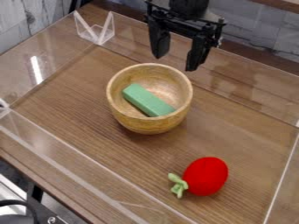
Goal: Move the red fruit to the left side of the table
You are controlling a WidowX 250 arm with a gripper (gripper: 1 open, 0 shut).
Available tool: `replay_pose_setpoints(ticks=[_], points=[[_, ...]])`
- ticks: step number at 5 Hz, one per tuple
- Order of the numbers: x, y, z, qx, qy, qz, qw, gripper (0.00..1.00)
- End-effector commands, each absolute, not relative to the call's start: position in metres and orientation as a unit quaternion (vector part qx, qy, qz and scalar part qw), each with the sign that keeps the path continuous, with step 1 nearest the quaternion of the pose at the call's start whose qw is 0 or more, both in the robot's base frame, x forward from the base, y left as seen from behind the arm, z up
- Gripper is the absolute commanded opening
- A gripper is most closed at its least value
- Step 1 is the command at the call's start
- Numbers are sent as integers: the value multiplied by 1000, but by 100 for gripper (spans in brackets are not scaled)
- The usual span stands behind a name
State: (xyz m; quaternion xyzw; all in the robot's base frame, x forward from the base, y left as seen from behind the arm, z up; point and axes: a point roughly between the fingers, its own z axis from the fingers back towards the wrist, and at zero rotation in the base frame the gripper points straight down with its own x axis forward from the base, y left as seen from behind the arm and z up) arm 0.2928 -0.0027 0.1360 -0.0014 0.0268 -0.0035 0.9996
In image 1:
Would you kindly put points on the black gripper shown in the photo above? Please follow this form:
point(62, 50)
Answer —
point(185, 16)

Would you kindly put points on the red plush fruit green stem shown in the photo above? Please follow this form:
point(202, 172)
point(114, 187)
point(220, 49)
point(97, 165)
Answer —
point(202, 178)

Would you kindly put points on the wooden bowl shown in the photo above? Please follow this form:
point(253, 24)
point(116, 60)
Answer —
point(166, 83)

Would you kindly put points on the green rectangular block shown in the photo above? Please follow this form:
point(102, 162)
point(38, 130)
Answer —
point(145, 101)

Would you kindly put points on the clear acrylic corner bracket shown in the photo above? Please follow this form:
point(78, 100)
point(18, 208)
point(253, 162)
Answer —
point(96, 34)

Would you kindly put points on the clear acrylic tray wall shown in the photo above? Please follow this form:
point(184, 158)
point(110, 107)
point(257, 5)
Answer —
point(94, 192)

